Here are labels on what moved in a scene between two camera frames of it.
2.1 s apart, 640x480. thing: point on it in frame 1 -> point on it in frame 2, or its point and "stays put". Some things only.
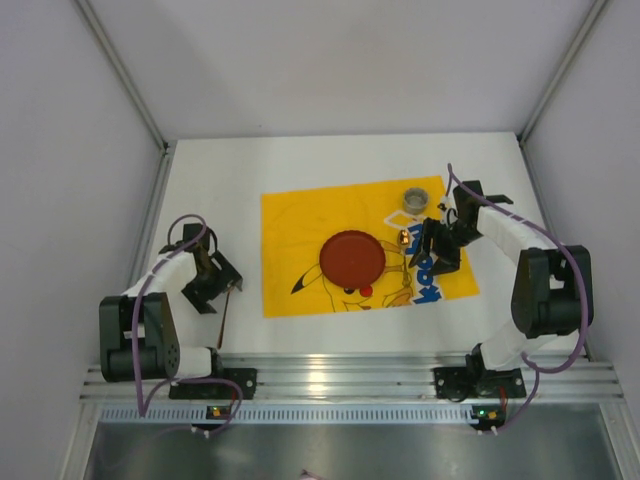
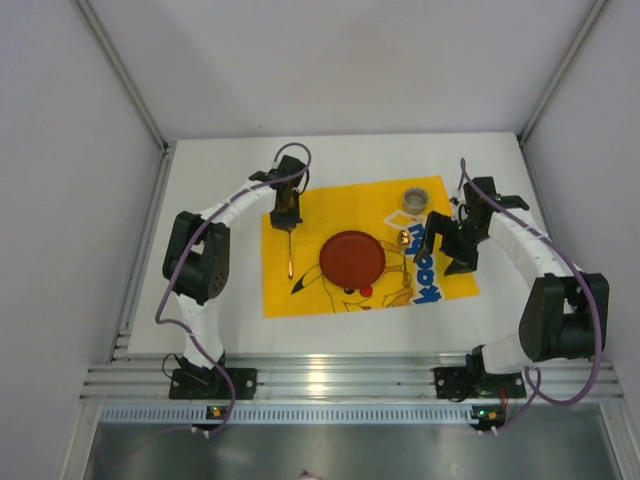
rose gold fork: [230, 287] -> [290, 257]
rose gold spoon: [404, 238] stays put
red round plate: [352, 259] stays put
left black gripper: [215, 282] -> [286, 220]
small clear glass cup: [415, 200] stays put
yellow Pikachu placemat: [296, 225] stays put
